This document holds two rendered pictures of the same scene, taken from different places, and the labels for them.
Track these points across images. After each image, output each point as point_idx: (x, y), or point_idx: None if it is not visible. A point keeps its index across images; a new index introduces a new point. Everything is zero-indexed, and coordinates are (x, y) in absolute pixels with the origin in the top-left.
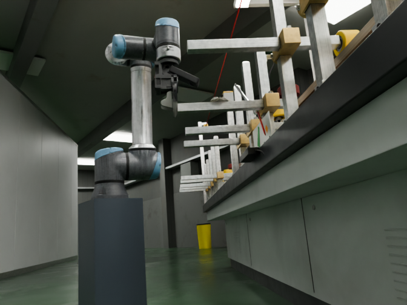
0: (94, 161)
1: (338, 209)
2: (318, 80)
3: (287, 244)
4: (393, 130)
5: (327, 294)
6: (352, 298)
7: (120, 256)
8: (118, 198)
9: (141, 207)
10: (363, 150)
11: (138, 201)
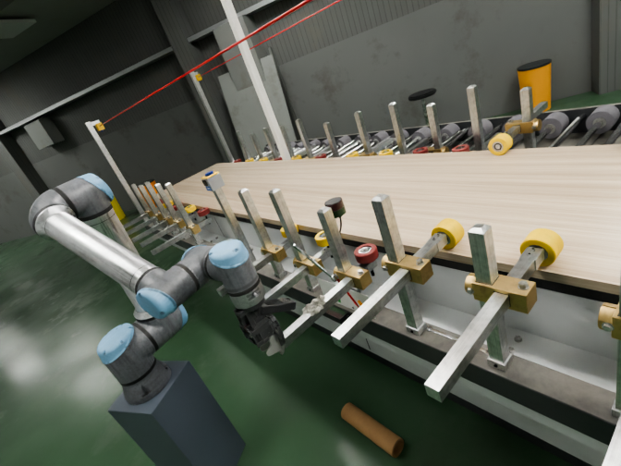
0: (106, 364)
1: None
2: (493, 357)
3: None
4: (596, 443)
5: (390, 358)
6: (425, 373)
7: (202, 428)
8: (171, 386)
9: (192, 369)
10: (547, 423)
11: (188, 367)
